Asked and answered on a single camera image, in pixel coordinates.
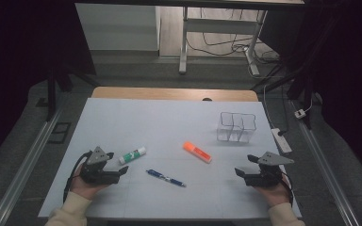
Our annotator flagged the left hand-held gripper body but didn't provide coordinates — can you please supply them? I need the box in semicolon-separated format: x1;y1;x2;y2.
79;146;121;186

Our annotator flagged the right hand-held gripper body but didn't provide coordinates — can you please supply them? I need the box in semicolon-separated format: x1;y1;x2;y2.
243;151;295;189

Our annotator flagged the green and white glue stick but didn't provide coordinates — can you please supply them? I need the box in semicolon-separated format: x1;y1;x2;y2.
118;146;147;166

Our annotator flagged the clear plastic pen holder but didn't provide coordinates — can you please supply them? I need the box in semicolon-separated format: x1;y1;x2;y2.
216;111;257;144

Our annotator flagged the blue pen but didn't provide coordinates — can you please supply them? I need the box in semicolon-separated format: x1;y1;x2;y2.
145;169;188;188

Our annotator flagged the orange highlighter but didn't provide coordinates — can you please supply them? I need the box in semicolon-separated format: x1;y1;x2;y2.
182;140;213;164

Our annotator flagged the person's right hand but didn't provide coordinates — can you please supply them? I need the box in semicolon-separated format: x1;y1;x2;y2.
253;174;292;208

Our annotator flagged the person's left hand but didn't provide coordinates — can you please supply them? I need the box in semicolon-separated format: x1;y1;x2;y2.
70;164;108;201

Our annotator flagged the white power strip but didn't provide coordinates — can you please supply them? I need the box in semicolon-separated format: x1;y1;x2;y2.
271;127;293;154

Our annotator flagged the white table cover sheet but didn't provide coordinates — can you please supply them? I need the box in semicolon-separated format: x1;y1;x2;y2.
37;97;303;219

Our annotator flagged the black metal stand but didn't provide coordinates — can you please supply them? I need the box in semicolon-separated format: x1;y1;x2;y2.
45;62;100;122
251;62;316;130

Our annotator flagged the white cabinet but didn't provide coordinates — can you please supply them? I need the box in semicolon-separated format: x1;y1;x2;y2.
74;3;161;52

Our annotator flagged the right hand-held gripper black cable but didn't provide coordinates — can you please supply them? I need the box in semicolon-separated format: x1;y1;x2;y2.
281;170;295;207

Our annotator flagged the black floor socket frame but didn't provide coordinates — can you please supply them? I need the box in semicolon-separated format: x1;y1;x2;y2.
47;121;72;145

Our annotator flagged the aluminium floor rail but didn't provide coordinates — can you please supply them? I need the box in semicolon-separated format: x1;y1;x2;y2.
0;107;64;226
290;100;361;226

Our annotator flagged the black floor cable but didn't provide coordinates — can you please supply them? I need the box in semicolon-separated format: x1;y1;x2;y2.
187;8;256;58

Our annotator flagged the white metal desk frame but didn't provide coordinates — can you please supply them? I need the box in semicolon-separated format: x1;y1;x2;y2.
178;6;269;76

